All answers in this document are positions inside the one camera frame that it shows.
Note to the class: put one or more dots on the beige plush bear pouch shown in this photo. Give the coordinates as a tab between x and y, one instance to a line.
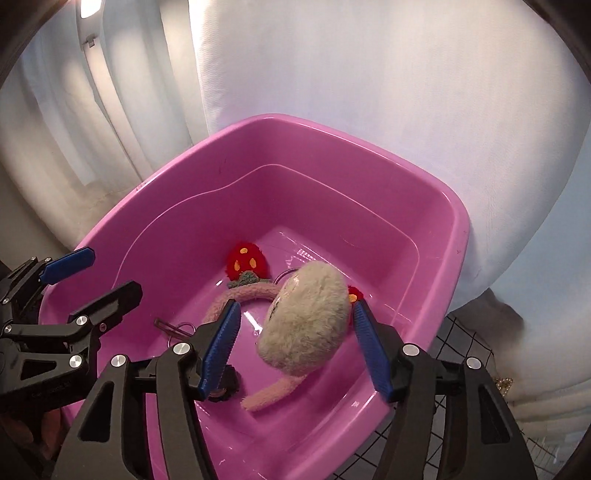
307	321

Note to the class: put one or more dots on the black grid bedsheet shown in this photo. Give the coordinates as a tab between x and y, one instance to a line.
450	421

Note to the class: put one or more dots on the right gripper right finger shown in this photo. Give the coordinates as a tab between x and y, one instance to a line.
383	355

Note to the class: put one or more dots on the white sheer curtain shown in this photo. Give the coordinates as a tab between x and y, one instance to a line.
482	94

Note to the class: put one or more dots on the pink fuzzy strawberry headband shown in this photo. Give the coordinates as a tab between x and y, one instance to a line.
249	281

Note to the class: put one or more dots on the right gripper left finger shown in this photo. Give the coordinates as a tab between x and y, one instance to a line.
186	373

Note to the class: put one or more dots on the pink plastic basin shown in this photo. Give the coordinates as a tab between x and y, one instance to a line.
301	192

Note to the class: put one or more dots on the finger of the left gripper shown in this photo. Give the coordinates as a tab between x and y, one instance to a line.
106	312
60	269

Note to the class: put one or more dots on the gold pearl hair claw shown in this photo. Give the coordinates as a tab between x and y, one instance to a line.
503	385

